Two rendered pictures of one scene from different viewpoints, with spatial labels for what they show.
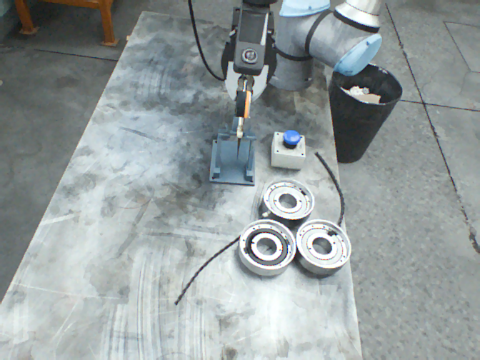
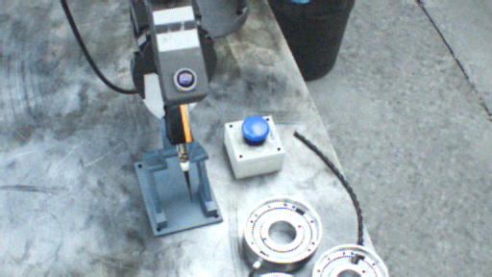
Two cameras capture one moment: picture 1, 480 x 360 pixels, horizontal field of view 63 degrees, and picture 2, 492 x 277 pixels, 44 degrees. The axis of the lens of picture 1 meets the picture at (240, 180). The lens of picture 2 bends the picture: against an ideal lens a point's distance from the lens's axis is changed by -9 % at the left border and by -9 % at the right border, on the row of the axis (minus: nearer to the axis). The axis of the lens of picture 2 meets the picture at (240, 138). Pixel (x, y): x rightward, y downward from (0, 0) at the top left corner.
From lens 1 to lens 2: 0.19 m
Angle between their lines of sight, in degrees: 10
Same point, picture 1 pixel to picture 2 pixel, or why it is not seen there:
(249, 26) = (170, 33)
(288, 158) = (260, 161)
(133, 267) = not seen: outside the picture
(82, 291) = not seen: outside the picture
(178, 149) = (89, 197)
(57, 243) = not seen: outside the picture
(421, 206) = (434, 115)
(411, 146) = (395, 26)
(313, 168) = (300, 161)
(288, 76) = (211, 18)
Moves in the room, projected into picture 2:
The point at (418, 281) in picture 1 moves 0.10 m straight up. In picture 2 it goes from (456, 224) to (467, 207)
